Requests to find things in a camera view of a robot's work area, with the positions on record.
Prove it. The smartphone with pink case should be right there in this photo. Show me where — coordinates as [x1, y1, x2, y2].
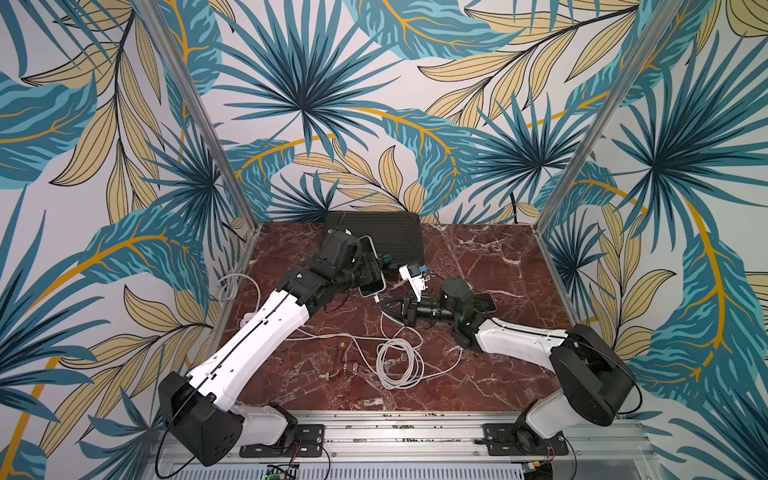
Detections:
[358, 236, 386, 298]

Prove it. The white charging cable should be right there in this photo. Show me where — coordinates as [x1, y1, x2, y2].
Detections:
[287, 292, 464, 391]

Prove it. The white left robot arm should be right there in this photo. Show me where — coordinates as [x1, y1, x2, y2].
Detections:
[158, 230, 386, 467]

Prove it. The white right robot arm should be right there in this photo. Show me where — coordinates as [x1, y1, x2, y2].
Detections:
[380, 277, 637, 453]

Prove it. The black plastic tool case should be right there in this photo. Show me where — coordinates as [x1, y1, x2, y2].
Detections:
[323, 211, 425, 282]

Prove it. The white power strip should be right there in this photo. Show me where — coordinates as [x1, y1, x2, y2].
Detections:
[239, 312, 256, 328]

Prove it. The brown-handled screwdriver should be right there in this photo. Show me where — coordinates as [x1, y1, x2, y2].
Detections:
[329, 341, 349, 379]

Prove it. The white power strip cord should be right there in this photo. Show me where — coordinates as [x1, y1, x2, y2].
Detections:
[217, 272, 262, 313]

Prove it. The aluminium frame post left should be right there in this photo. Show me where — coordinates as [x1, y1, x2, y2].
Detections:
[134, 0, 259, 236]

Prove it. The aluminium frame post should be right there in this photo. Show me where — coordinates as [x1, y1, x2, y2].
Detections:
[533, 0, 683, 239]
[134, 0, 259, 236]

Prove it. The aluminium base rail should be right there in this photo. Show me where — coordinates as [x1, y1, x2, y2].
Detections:
[140, 409, 661, 480]

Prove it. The aluminium frame post right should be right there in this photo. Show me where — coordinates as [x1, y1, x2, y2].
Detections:
[533, 0, 683, 239]

